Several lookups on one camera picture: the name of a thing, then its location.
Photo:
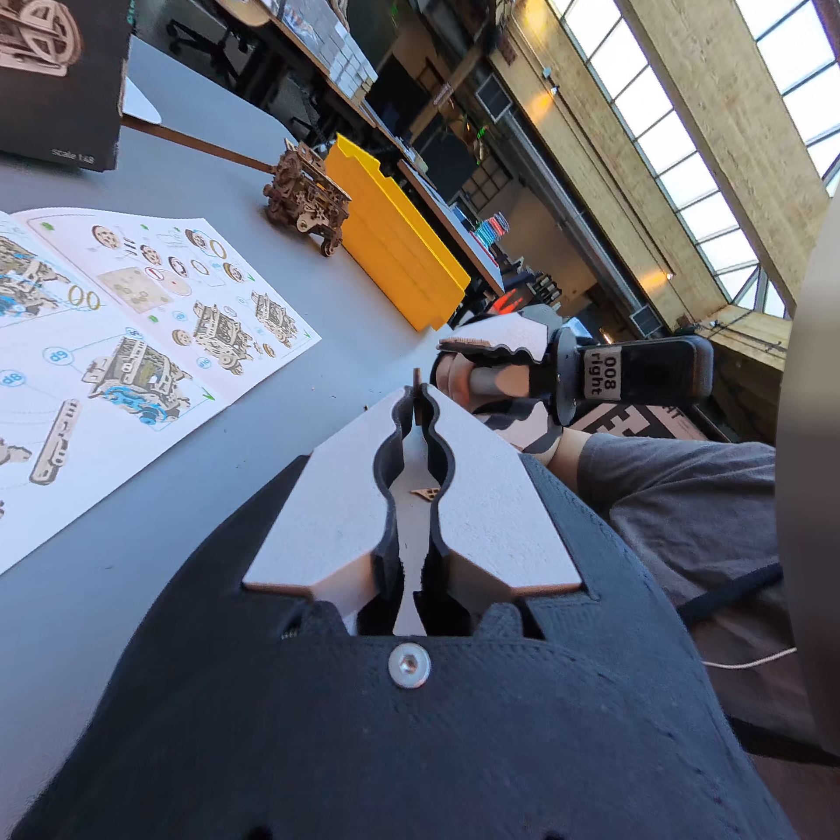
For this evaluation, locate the black office chair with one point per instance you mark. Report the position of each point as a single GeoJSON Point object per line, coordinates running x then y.
{"type": "Point", "coordinates": [210, 39]}

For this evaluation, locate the star-shaped wooden offcut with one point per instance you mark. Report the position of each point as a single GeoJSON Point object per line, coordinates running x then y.
{"type": "Point", "coordinates": [423, 493]}

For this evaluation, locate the wooden workbench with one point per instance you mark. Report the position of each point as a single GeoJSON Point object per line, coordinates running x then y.
{"type": "Point", "coordinates": [295, 39]}

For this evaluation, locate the skylight windows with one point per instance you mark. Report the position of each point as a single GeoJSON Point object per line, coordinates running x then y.
{"type": "Point", "coordinates": [656, 118]}

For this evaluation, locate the black model kit box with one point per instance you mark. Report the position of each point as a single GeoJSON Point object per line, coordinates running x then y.
{"type": "Point", "coordinates": [59, 98]}

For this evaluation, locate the white stand base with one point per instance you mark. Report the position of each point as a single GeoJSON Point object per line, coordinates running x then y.
{"type": "Point", "coordinates": [139, 105]}

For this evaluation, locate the yellow plastic bin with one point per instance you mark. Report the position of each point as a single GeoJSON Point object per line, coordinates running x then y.
{"type": "Point", "coordinates": [400, 249]}

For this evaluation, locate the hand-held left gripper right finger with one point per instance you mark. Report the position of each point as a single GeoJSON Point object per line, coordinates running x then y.
{"type": "Point", "coordinates": [505, 525]}

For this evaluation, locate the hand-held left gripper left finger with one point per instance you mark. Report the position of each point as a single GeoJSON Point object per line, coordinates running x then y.
{"type": "Point", "coordinates": [315, 525]}

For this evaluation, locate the assembled wooden model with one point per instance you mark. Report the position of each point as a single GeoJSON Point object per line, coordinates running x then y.
{"type": "Point", "coordinates": [305, 197]}

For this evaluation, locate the person's right hand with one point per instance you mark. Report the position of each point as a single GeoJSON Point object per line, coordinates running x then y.
{"type": "Point", "coordinates": [454, 384]}

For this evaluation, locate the illustrated instruction booklet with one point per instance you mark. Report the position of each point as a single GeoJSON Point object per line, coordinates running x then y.
{"type": "Point", "coordinates": [131, 367]}

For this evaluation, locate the grey desk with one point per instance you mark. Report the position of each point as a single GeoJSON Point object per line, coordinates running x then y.
{"type": "Point", "coordinates": [131, 623]}

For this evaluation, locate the person's right forearm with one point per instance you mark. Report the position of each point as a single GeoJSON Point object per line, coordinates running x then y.
{"type": "Point", "coordinates": [656, 512]}

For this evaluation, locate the thin wooden stick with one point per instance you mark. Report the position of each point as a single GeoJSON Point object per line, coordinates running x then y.
{"type": "Point", "coordinates": [417, 394]}

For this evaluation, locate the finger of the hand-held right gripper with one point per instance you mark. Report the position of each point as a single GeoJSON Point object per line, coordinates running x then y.
{"type": "Point", "coordinates": [499, 382]}
{"type": "Point", "coordinates": [512, 334]}

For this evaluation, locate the stack of small white boxes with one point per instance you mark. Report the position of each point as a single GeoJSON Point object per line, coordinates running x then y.
{"type": "Point", "coordinates": [348, 52]}

